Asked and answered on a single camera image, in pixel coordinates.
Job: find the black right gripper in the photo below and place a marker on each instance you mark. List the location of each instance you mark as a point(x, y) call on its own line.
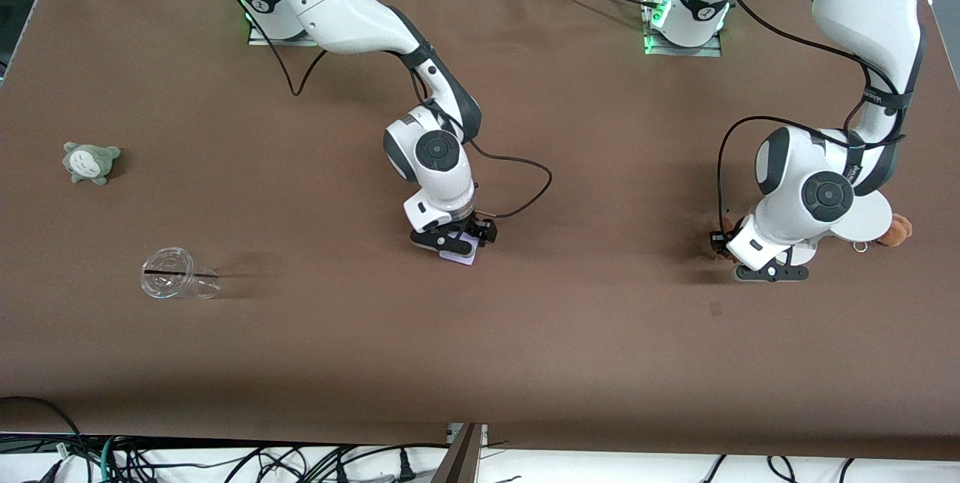
point(473, 226)

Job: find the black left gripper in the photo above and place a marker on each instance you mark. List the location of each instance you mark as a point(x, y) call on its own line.
point(730, 236)

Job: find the brown lion figurine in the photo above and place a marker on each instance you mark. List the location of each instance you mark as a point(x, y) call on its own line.
point(728, 256)

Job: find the white lavender card pad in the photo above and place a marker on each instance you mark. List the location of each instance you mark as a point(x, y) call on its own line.
point(461, 256)

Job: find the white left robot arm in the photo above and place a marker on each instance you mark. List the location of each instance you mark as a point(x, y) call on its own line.
point(810, 175)

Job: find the black power plug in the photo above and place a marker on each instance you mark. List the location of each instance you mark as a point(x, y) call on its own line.
point(405, 468)

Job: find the black drinking straw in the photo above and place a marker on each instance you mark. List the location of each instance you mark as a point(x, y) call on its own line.
point(169, 272)

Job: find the clear plastic lidded cup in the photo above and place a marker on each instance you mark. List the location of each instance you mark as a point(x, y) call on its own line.
point(169, 273)

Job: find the green Totoro plush toy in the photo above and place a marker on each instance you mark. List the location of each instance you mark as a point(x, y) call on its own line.
point(90, 162)

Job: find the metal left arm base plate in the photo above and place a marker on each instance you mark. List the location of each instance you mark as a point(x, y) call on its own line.
point(682, 50)

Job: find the aluminium frame post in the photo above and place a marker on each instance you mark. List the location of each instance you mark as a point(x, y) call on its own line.
point(461, 457)

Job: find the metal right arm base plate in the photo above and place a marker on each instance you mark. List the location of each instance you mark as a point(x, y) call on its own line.
point(259, 37)

